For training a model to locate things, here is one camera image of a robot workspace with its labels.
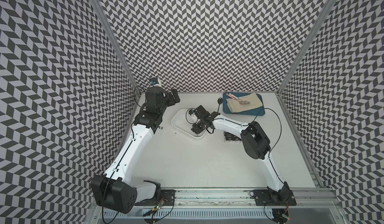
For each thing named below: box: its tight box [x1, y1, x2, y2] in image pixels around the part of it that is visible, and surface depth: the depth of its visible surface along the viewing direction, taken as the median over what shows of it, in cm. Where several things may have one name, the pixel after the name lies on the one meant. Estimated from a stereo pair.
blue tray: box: [222, 92, 266, 116], surface depth 110 cm
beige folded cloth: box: [226, 92, 263, 113], surface depth 112 cm
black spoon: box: [217, 97, 223, 113], surface depth 114 cm
